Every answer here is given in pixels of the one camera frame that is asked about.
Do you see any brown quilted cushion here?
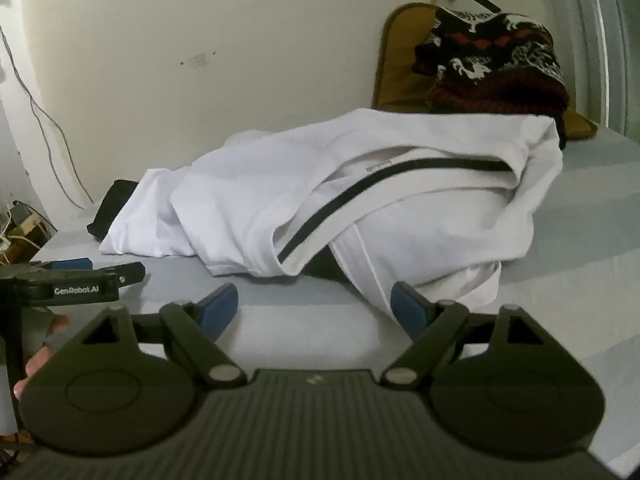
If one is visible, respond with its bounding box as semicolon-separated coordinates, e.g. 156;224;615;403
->
372;2;598;141

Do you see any frosted window glass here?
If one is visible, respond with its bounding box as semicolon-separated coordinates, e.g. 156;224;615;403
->
612;0;640;131

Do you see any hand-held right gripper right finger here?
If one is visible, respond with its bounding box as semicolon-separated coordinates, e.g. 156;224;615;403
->
380;281;576;391

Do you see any black cloth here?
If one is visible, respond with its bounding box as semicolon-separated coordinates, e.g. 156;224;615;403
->
86;179;138;240

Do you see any white t-shirt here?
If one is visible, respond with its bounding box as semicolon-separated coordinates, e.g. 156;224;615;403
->
98;107;561;322

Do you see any dark wall cable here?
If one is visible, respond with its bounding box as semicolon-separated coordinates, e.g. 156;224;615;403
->
0;22;96;209

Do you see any black red patterned knit sweater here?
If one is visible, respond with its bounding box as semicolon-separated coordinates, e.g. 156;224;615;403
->
414;5;571;151

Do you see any canvas bag with white straps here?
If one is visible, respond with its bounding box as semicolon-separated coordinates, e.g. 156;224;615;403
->
0;200;58;266

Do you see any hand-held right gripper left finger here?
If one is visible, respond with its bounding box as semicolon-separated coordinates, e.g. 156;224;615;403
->
50;282;249;390

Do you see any white window frame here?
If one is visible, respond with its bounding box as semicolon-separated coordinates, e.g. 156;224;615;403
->
567;0;640;141

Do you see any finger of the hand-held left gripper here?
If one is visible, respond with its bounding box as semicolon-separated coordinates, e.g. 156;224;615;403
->
90;262;146;289
30;258;94;275

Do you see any person's left hand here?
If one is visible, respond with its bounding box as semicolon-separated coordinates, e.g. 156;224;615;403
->
14;310;71;401

